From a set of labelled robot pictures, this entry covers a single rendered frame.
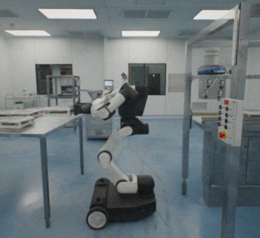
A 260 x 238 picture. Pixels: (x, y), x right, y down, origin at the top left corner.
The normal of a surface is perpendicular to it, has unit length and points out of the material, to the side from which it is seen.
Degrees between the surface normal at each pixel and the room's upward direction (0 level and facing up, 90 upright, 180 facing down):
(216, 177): 90
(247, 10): 90
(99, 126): 90
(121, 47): 90
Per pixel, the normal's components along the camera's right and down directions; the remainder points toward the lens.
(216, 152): 0.01, 0.13
